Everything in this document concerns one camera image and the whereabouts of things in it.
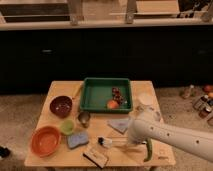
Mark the grey folded cloth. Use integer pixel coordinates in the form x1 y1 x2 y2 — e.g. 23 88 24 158
107 118 131 134

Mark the orange bowl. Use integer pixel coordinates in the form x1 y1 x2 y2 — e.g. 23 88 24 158
30 126 61 157

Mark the small green cup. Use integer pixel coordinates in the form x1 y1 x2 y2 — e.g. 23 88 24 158
60 120 74 136

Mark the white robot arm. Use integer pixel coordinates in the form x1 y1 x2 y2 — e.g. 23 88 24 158
127 110 213 163

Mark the dark grapes bunch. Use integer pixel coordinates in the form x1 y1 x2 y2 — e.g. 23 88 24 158
112 87 124 104

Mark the black object on floor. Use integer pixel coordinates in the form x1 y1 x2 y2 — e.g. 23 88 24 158
0 146 11 158

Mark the wooden block brush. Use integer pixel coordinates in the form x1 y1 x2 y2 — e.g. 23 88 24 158
83 146 109 169

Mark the bottle on floor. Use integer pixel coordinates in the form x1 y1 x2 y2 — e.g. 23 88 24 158
182 85 194 99

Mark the orange fruit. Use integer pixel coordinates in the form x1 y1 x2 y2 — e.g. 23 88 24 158
107 100 119 109

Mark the purple bowl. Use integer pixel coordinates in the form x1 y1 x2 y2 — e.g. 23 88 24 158
49 96 72 118

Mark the small metal cup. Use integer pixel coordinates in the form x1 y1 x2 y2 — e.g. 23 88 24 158
78 111 91 128

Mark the green plastic tray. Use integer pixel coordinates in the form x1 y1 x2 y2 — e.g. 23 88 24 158
80 77 133 114

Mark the blue sponge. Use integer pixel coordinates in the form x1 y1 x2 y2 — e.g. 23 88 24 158
67 131 89 149

